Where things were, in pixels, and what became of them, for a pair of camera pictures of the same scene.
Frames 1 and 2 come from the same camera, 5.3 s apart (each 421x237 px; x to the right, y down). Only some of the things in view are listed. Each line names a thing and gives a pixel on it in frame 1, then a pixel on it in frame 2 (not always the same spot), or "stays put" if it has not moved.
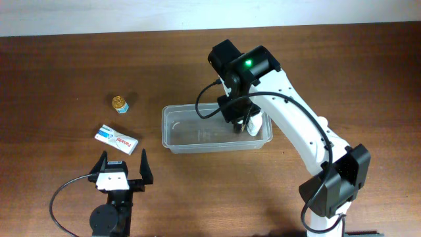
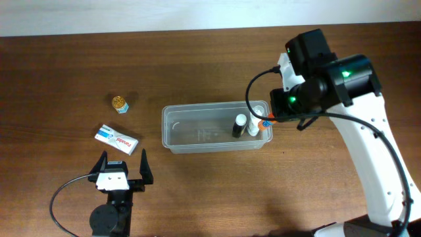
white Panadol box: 117,139 stays put
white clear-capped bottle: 254,124 stays put
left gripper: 137,184 stays put
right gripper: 237,112 → 278,107
